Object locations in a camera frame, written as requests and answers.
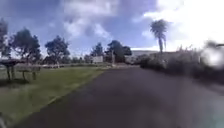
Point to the round-topped palm tree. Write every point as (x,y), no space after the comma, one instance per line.
(159,31)

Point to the dark grey asphalt road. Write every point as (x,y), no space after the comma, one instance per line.
(133,100)

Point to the green grass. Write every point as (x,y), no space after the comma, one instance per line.
(43,86)

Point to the dark hedge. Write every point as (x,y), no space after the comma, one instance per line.
(173,63)

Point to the large dark tree cluster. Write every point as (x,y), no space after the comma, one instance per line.
(116,50)

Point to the white building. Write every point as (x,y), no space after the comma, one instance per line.
(97,59)

